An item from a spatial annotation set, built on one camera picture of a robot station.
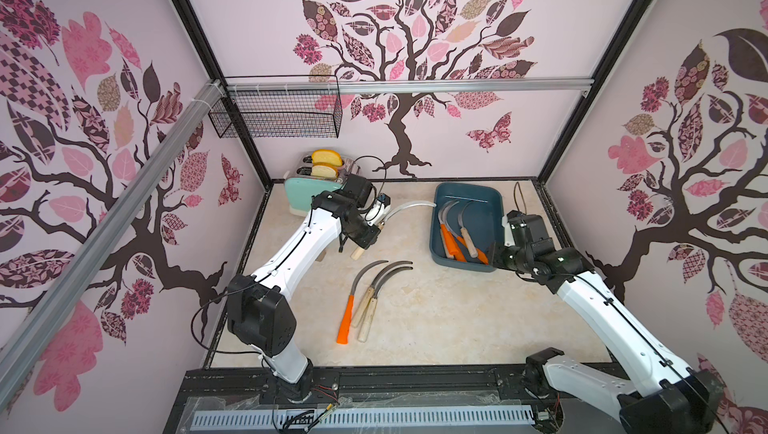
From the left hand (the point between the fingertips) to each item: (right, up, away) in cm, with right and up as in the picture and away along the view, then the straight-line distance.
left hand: (364, 241), depth 82 cm
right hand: (+34, -2, -3) cm, 34 cm away
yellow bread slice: (-15, +27, +18) cm, 36 cm away
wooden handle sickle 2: (+1, -16, +8) cm, 18 cm away
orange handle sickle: (-5, -23, +2) cm, 23 cm away
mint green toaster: (-22, +17, +15) cm, 32 cm away
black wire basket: (-40, +48, +40) cm, 74 cm away
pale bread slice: (-15, +22, +16) cm, 31 cm away
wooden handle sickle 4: (+33, 0, +18) cm, 38 cm away
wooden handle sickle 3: (+2, -19, +5) cm, 20 cm away
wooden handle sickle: (-1, -3, -3) cm, 4 cm away
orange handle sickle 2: (+27, -2, +15) cm, 31 cm away
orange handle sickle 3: (+31, -1, +19) cm, 36 cm away
